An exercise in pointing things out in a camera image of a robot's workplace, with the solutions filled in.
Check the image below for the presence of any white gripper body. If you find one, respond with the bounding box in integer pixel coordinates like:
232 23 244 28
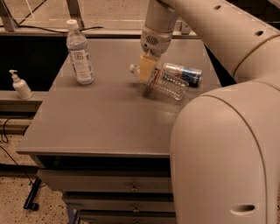
140 25 172 57

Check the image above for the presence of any yellow foam padded gripper finger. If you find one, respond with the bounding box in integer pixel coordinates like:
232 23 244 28
139 51 157 84

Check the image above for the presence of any clear red label water bottle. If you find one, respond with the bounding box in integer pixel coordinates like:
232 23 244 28
129 64 189 102

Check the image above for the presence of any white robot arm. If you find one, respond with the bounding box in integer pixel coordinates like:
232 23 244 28
140 0 280 224

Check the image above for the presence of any white label water bottle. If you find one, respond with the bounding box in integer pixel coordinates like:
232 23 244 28
66 19 95 85

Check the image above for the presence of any white pump lotion bottle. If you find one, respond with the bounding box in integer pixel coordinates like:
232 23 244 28
9 69 33 100

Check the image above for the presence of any blue silver energy drink can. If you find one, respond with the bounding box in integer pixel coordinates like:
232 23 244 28
163 63 202 87

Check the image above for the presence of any grey drawer cabinet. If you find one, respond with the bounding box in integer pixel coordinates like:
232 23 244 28
17 39 220 224

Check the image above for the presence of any grey metal railing frame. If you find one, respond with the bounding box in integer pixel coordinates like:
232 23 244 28
0 0 200 40

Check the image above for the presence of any black floor cable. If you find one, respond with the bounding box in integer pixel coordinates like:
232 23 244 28
0 115 34 186

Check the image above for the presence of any black metal foot bracket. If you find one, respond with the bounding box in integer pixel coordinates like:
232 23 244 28
24 178 42 211

